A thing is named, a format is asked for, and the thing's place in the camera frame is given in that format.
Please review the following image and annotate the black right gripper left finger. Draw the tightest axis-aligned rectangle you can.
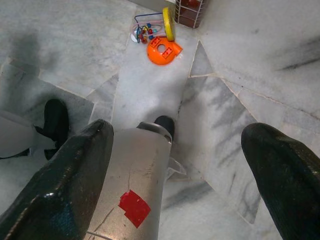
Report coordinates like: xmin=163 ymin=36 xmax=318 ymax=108
xmin=0 ymin=119 xmax=115 ymax=240

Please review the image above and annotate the orange plastic toy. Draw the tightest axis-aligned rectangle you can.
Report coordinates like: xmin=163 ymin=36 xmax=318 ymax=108
xmin=146 ymin=36 xmax=184 ymax=66

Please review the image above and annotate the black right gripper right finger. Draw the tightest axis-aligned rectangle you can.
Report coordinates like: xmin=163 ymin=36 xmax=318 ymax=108
xmin=241 ymin=122 xmax=320 ymax=240

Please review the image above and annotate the black robot foot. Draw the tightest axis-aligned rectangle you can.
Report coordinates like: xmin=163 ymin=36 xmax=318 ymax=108
xmin=34 ymin=98 xmax=71 ymax=161
xmin=153 ymin=115 xmax=176 ymax=141

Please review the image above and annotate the silver robot left leg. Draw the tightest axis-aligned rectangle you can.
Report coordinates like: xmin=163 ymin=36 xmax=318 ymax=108
xmin=0 ymin=109 xmax=56 ymax=160

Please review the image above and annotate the red tape patch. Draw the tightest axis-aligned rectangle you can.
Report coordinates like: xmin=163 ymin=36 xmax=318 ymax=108
xmin=118 ymin=189 xmax=152 ymax=229

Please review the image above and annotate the black robot left foot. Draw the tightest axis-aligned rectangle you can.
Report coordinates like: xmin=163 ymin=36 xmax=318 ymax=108
xmin=34 ymin=98 xmax=71 ymax=161

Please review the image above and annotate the bead maze toy yellow base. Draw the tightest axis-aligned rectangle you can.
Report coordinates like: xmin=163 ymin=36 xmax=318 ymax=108
xmin=130 ymin=6 xmax=177 ymax=45

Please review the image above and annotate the black robot right foot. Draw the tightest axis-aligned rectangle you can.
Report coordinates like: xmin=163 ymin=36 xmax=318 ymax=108
xmin=153 ymin=115 xmax=176 ymax=141

